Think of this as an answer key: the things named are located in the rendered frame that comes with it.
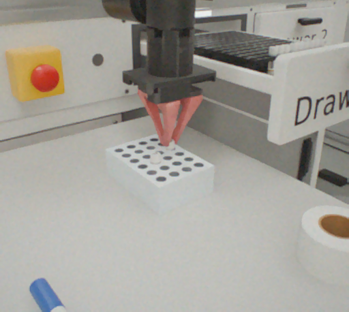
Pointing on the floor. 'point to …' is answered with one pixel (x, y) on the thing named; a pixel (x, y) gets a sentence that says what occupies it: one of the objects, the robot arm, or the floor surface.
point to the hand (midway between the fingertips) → (168, 138)
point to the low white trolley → (154, 233)
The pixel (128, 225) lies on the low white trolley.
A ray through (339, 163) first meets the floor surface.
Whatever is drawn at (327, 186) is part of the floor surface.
